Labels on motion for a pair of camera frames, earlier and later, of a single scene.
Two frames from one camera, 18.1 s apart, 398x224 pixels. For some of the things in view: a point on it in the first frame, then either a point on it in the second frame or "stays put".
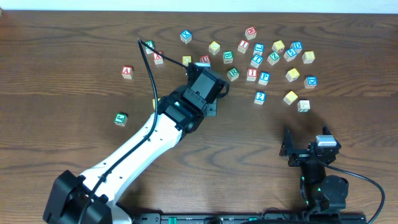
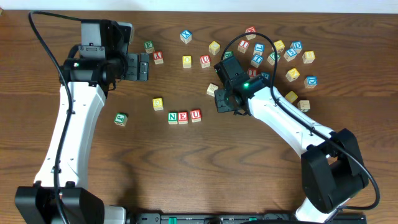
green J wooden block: [120, 119] stays put
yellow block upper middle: [214, 48] stays put
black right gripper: [302, 154] -> [222, 101]
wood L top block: [303, 106] stays put
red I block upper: [243, 46] stays put
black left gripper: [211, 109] -> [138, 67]
